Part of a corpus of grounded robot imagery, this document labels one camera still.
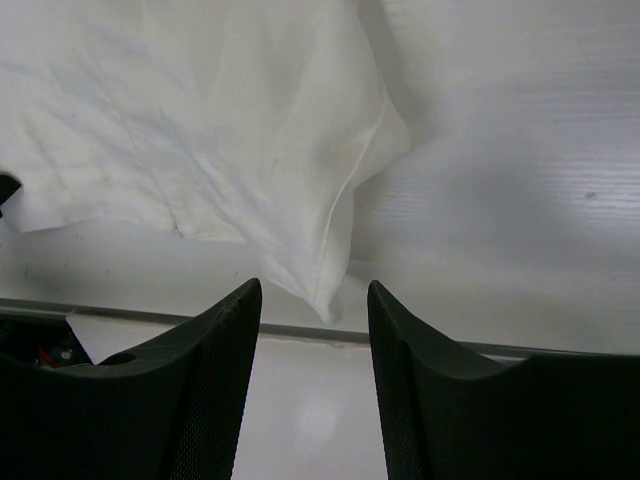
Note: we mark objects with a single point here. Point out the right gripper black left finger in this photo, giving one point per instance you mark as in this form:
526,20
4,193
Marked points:
169,408

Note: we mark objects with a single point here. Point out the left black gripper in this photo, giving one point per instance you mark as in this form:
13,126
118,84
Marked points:
9,185

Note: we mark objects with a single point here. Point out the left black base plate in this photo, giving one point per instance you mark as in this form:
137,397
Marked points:
41,341

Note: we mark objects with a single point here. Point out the white pleated skirt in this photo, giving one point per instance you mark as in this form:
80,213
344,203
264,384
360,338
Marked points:
241,121

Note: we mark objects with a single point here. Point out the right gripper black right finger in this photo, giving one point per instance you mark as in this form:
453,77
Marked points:
447,412

